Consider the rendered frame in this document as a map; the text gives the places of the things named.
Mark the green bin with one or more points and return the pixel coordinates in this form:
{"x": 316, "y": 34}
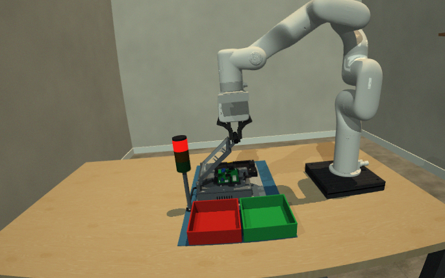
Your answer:
{"x": 263, "y": 216}

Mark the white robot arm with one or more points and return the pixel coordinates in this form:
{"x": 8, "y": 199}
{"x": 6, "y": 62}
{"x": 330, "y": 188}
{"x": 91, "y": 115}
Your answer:
{"x": 347, "y": 18}

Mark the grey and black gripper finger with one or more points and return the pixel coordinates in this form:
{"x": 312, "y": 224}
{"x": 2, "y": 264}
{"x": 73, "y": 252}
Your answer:
{"x": 241, "y": 125}
{"x": 228, "y": 127}

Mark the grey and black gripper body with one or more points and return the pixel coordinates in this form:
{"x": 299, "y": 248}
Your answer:
{"x": 233, "y": 112}

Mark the red bin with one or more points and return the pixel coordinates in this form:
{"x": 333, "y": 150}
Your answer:
{"x": 214, "y": 215}

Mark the green circuit board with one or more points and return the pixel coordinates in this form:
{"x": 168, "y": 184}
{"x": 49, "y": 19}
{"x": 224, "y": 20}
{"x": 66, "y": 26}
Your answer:
{"x": 225, "y": 174}

